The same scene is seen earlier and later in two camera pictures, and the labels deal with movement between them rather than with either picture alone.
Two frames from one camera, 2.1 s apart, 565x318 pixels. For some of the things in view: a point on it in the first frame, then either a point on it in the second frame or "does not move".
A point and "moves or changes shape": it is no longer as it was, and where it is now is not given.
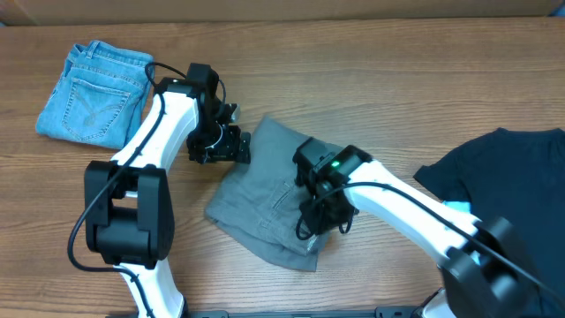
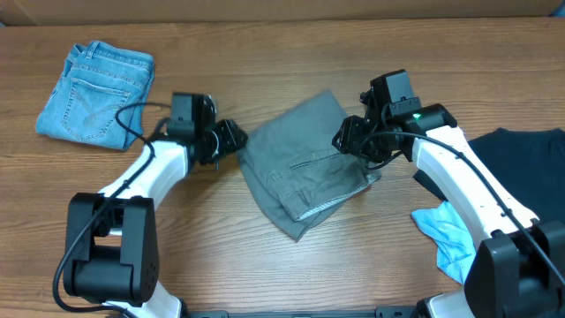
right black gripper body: (326, 216) → (376, 148)
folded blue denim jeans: (99, 97) does not move
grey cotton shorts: (259, 201) moves or changes shape
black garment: (516, 175) does not move
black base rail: (382, 312) does not move
